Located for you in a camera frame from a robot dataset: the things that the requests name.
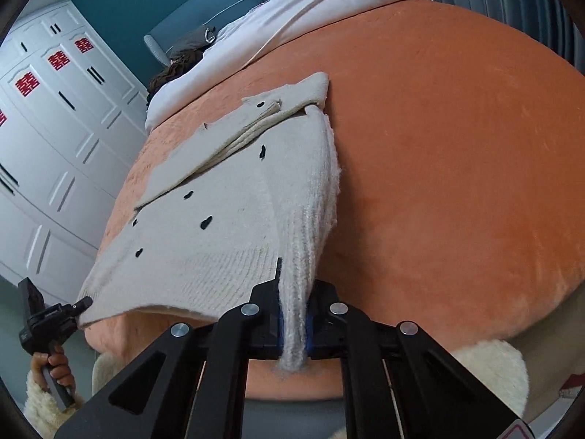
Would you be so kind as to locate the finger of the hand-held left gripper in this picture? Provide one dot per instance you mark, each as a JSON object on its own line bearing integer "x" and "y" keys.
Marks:
{"x": 82, "y": 305}

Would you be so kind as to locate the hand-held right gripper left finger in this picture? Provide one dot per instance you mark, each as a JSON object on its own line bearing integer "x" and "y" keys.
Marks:
{"x": 278, "y": 324}

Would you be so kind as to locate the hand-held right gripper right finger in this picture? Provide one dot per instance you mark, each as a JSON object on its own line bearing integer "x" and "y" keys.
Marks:
{"x": 311, "y": 324}

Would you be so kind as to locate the beige knit cardigan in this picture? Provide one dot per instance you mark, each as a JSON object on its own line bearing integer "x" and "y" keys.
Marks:
{"x": 228, "y": 201}

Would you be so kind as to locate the person's left hand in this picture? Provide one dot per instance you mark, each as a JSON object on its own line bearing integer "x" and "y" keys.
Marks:
{"x": 57, "y": 368}

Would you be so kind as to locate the cream fleece sleeve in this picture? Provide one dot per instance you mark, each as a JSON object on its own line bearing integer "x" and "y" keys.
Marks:
{"x": 39, "y": 409}

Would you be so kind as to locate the white wardrobe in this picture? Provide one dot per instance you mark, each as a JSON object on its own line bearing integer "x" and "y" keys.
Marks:
{"x": 55, "y": 146}

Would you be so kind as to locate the cream fleece jacket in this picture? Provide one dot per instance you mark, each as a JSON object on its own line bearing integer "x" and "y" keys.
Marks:
{"x": 491, "y": 375}

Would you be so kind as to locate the orange plush blanket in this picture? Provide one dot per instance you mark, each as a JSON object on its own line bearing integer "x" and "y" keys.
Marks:
{"x": 434, "y": 169}

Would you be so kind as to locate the dark brown fuzzy cloth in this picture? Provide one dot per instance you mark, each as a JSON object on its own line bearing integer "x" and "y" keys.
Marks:
{"x": 171, "y": 71}

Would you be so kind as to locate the grey cloth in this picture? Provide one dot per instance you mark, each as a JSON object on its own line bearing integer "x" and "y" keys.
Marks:
{"x": 194, "y": 39}

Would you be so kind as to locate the white duvet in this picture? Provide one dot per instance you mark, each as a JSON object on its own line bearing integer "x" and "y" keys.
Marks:
{"x": 283, "y": 27}

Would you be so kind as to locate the blue upholstered headboard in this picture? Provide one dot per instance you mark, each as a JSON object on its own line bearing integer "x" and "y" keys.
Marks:
{"x": 205, "y": 0}

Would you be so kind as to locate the grey curtain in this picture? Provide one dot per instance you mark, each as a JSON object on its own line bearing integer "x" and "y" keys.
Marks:
{"x": 512, "y": 4}

